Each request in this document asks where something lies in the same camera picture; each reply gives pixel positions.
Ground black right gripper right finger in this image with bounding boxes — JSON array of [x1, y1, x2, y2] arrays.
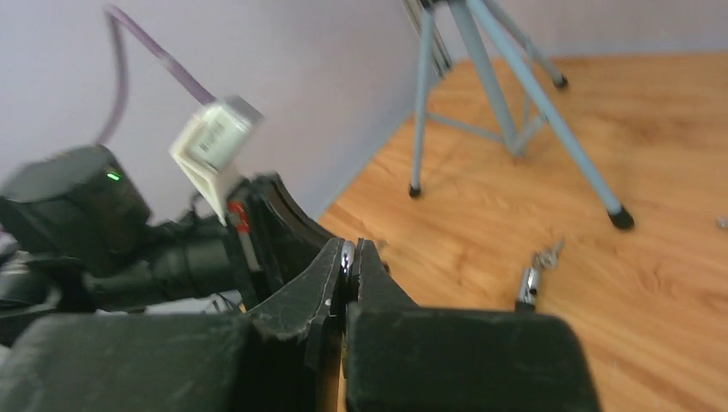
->
[[345, 239, 602, 411]]

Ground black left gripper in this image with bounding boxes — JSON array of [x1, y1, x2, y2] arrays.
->
[[224, 173, 333, 310]]

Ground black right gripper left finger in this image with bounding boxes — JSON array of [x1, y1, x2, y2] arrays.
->
[[1, 239, 344, 411]]

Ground green cable lock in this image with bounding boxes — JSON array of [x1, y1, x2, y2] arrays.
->
[[514, 266, 542, 312]]

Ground cable lock keys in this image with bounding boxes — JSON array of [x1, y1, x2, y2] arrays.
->
[[531, 238, 565, 270]]

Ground small brass padlock with keys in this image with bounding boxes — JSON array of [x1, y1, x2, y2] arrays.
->
[[341, 240, 355, 282]]

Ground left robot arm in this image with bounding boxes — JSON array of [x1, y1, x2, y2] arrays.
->
[[1, 145, 331, 347]]

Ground grey music stand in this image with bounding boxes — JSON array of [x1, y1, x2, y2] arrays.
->
[[400, 0, 636, 232]]

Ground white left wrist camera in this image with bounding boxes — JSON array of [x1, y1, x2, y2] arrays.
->
[[169, 96, 264, 225]]

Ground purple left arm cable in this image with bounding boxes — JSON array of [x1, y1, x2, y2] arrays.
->
[[94, 4, 217, 146]]

